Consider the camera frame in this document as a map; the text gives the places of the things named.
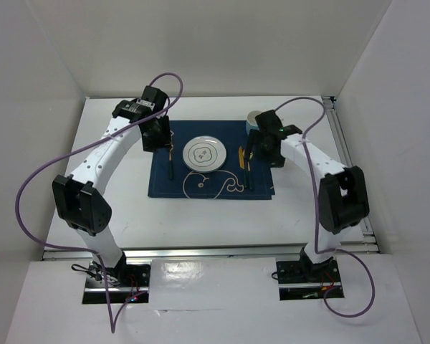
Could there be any white and blue mug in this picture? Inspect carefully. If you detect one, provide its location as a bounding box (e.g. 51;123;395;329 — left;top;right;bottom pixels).
245;110;262;135

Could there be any gold knife green handle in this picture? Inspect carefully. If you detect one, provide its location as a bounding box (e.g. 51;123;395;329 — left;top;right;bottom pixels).
238;146;248;188

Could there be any gold fork green handle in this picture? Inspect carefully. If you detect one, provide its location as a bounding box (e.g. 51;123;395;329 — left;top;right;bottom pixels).
168;145;174;181

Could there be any gold spoon green handle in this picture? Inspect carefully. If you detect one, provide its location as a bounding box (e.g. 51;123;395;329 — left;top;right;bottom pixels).
246;161;254;191

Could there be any blue fish placemat cloth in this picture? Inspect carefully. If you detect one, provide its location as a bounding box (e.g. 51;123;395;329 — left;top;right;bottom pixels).
148;120;275;200

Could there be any white plate with rings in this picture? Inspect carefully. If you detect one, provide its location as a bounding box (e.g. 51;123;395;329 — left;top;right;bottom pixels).
182;135;227;173

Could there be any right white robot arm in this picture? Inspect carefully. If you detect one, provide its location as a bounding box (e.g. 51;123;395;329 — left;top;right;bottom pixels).
243;110;370;282

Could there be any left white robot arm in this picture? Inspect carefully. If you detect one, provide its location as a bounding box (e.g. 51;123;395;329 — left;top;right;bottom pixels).
52;96;171;286

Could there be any aluminium front rail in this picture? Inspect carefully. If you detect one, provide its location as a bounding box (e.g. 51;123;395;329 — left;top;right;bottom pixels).
42;240;379;261

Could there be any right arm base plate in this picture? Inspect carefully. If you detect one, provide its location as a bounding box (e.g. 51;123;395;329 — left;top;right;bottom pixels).
271;259;345;301

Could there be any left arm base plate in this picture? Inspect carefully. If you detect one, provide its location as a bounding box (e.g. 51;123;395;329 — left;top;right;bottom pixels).
71;262;151;305

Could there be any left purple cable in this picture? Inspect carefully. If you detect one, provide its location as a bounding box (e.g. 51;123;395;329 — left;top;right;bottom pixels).
14;72;184;333

